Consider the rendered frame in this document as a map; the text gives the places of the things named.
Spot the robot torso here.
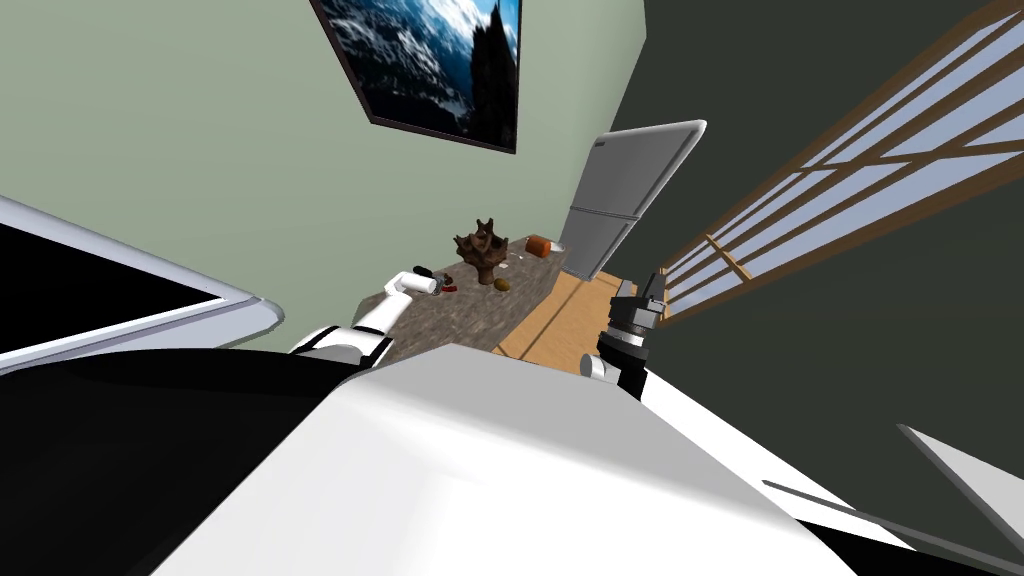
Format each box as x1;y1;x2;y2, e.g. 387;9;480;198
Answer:
151;343;861;576

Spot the grey refrigerator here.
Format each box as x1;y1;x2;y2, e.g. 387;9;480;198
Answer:
557;119;708;283

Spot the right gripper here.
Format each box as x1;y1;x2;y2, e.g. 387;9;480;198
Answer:
608;271;668;321

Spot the dark framed mountain picture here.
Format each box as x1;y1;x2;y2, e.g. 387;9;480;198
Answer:
309;0;523;155

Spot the white framed black panel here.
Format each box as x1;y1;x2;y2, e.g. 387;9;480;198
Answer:
0;195;286;376

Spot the brown wooden framed window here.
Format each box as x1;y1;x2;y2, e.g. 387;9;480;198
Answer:
657;0;1024;326

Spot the brown tree-shaped ornament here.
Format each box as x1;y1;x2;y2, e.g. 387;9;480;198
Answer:
453;217;511;285

